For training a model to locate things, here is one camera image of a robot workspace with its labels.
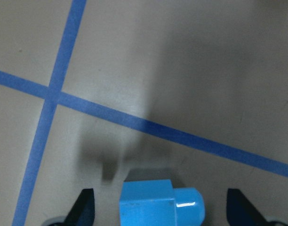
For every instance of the blue toy block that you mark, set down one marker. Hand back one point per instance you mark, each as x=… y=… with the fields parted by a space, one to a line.
x=158 y=203

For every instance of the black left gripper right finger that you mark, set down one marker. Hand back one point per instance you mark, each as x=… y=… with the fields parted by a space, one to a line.
x=241 y=212

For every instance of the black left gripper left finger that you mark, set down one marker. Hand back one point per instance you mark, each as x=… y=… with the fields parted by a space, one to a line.
x=83 y=211

